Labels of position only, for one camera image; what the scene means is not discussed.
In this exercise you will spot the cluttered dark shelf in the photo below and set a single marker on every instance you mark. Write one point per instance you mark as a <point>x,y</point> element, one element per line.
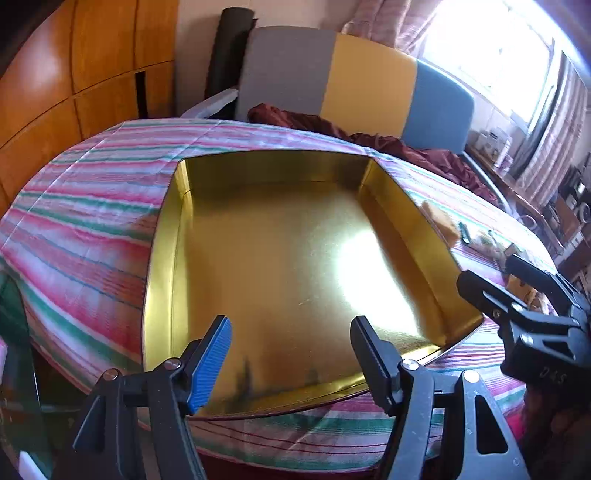
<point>572,207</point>

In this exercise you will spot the white cardboard boxes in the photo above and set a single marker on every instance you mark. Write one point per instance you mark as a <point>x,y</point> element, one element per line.
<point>494,143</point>

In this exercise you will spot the wooden wardrobe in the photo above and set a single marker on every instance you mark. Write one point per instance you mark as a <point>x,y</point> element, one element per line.
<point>69,69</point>

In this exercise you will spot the striped tablecloth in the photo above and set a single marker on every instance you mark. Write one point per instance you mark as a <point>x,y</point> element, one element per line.
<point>92,207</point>

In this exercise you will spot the gold tin box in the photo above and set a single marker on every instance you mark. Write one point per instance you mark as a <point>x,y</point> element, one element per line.
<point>277,277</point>

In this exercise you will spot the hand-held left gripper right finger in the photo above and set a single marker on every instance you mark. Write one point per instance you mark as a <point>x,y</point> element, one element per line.
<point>374,364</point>

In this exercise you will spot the grey yellow blue sofa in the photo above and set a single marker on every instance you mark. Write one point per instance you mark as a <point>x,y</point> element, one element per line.
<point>364,78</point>

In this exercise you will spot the black rolled mat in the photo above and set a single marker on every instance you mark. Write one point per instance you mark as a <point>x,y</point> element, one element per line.
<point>226,50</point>

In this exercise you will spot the wooden side table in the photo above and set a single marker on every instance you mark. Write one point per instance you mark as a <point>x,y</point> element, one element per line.
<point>521,198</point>

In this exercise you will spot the pink patterned curtain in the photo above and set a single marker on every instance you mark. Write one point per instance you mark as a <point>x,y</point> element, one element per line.
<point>554,129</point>
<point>383,23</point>

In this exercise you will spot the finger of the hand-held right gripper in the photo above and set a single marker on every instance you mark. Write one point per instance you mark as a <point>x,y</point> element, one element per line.
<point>540,277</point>
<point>485,295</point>

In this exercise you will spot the person's right forearm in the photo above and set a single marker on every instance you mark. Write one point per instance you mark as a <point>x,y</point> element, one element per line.
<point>558,429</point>

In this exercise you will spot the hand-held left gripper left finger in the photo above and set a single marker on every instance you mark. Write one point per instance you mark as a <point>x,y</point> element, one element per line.
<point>212,364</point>

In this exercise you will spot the bright window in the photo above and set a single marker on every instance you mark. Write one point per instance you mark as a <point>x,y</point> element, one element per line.
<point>498,55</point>

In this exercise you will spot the dark red cloth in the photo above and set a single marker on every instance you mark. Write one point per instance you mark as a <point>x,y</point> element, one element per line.
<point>286,117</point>

